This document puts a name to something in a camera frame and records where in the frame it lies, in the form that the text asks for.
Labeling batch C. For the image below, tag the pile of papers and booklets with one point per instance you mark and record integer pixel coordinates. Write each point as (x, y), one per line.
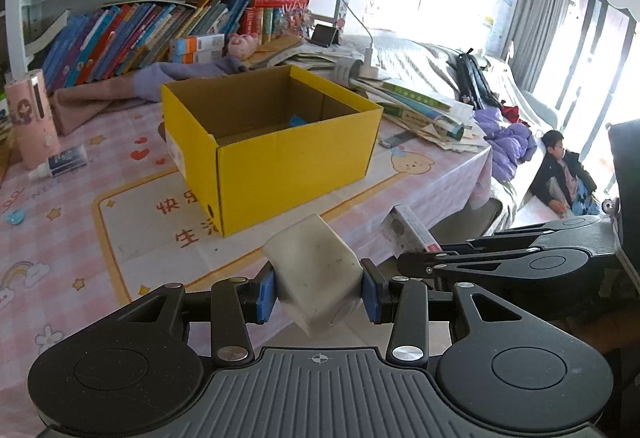
(425, 113)

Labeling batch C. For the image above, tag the black backpack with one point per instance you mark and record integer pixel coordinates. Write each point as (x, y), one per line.
(472, 78)

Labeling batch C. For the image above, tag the small dark blue bottle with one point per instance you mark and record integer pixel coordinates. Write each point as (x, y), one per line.
(65, 160)

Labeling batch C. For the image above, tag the purple jacket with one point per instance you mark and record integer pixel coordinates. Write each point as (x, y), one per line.
(510, 143)

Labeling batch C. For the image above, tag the pink checked tablecloth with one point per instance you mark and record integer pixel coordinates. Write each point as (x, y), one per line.
(100, 228)

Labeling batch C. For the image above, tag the grey covered sofa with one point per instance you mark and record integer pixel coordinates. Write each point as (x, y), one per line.
(425, 58)

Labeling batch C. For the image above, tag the blue item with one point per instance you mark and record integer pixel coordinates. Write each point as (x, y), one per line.
(298, 121)

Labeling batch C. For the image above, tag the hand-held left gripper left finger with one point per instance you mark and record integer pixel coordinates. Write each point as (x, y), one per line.
(265, 293)

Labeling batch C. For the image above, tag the pink water bottle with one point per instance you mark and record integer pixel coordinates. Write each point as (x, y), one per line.
(30, 123)

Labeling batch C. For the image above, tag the row of colourful books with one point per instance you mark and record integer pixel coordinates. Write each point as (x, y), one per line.
(125, 38)

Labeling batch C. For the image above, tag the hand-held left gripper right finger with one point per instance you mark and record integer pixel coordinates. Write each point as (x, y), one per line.
(369, 293)

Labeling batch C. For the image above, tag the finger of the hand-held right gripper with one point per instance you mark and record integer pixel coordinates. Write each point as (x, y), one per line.
(465, 262)
(540, 230)

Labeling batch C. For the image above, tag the small pink white box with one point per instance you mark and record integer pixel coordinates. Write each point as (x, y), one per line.
(407, 230)

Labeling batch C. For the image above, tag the white paper roll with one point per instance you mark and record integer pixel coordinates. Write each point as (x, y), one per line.
(347, 70)

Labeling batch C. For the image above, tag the orange blue carton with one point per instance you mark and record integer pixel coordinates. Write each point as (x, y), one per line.
(197, 57)
(197, 43)

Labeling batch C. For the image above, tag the yellow cardboard box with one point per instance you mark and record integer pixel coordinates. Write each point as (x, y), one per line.
(290, 173)

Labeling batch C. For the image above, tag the purple pink cloth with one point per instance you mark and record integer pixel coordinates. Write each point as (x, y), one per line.
(110, 93)

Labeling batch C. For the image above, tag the pink plush pig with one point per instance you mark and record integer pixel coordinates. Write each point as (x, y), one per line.
(242, 45)

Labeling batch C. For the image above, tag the black phone stand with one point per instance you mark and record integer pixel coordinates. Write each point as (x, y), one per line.
(325, 35)

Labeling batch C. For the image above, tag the grey curtain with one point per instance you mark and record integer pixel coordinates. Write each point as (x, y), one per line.
(540, 28)

